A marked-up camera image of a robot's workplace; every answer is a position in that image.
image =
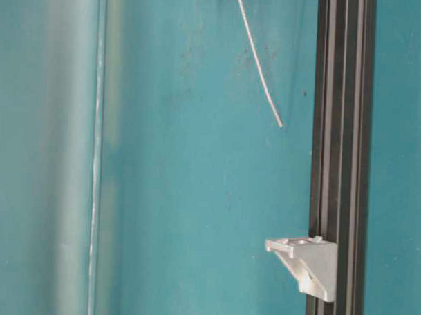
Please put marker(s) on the silver corner bracket with hole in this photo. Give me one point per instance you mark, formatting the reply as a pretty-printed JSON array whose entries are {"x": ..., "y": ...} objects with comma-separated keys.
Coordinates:
[{"x": 311, "y": 261}]

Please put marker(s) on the long black aluminium rail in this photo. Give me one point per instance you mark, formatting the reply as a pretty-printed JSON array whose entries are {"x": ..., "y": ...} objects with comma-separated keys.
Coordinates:
[{"x": 341, "y": 145}]

